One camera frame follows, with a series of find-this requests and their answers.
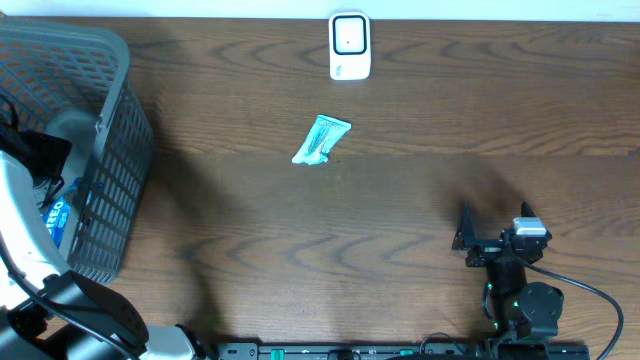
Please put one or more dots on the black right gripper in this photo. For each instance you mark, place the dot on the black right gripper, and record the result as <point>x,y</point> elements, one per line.
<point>485,250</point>

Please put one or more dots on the blue Oreo cookie pack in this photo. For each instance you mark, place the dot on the blue Oreo cookie pack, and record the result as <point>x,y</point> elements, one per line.
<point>57,215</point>

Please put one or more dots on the teal snack packet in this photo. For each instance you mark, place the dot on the teal snack packet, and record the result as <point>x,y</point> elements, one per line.
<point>325,133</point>

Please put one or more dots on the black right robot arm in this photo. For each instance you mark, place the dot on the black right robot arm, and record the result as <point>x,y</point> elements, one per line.
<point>525,313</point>

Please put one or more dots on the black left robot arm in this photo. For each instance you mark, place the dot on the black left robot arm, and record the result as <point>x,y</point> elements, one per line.
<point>49,311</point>

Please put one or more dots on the grey plastic mesh basket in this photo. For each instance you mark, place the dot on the grey plastic mesh basket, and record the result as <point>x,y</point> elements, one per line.
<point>50,68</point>

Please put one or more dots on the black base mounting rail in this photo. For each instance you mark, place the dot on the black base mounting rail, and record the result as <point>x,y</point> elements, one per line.
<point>430,350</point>

